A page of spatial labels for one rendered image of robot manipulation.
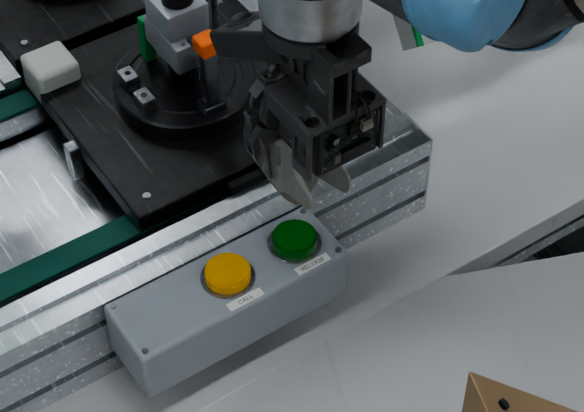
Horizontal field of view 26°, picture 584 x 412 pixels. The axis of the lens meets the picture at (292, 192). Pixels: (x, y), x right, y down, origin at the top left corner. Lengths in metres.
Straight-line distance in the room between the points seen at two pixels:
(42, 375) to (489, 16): 0.54
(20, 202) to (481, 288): 0.45
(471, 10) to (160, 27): 0.48
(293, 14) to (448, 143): 0.52
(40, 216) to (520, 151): 0.51
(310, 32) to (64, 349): 0.39
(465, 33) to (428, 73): 0.67
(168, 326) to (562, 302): 0.39
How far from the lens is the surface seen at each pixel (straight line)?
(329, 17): 0.88
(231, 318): 1.09
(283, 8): 0.88
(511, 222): 1.30
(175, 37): 1.18
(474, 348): 1.19
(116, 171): 1.18
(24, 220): 1.23
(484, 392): 0.87
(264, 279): 1.10
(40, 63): 1.27
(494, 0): 0.78
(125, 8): 1.36
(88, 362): 1.15
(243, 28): 1.00
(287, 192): 1.04
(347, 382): 1.16
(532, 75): 1.46
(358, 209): 1.22
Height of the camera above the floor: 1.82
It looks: 47 degrees down
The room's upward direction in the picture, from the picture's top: straight up
